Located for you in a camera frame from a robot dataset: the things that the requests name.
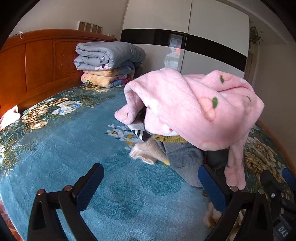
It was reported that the wooden headboard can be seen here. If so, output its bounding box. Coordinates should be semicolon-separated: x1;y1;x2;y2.
0;29;118;116

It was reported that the folded orange floral blanket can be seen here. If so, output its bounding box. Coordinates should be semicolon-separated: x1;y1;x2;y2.
80;66;139;88

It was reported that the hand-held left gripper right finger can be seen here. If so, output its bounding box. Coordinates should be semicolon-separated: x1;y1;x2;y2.
198;163;278;241

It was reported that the dark striped garment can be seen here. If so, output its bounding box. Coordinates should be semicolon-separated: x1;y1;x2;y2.
132;128;153;142

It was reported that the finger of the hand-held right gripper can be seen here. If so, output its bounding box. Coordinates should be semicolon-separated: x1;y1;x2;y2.
282;168;296;189
260;170;279;195

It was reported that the stack of folded quilts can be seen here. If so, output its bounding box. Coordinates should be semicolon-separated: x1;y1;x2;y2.
73;42;147;70

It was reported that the green potted plant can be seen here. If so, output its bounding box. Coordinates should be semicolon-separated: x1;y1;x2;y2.
249;22;264;49

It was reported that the blue floral bed blanket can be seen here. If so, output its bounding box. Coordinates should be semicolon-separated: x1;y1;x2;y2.
0;83;292;241

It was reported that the pile of mixed clothes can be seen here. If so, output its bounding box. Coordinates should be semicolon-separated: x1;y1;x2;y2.
157;140;210;188

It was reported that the white and black wardrobe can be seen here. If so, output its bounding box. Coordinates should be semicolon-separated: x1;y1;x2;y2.
120;0;250;80

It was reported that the pink fleece garment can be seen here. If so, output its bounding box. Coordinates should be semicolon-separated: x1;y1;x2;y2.
114;68;265;189

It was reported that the dark grey garment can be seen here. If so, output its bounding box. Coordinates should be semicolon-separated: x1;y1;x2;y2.
203;148;230;170

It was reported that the wooden door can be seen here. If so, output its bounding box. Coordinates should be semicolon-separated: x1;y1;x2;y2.
245;52;258;87

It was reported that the white garment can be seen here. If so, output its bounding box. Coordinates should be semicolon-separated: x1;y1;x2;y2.
128;115;147;131

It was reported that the beige fluffy garment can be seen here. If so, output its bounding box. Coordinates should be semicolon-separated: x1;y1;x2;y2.
129;138;170;166

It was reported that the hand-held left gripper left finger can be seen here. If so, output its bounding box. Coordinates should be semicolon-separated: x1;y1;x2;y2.
28;163;104;241

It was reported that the pink and white cloth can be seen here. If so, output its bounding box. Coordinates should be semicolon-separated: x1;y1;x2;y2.
0;105;20;130

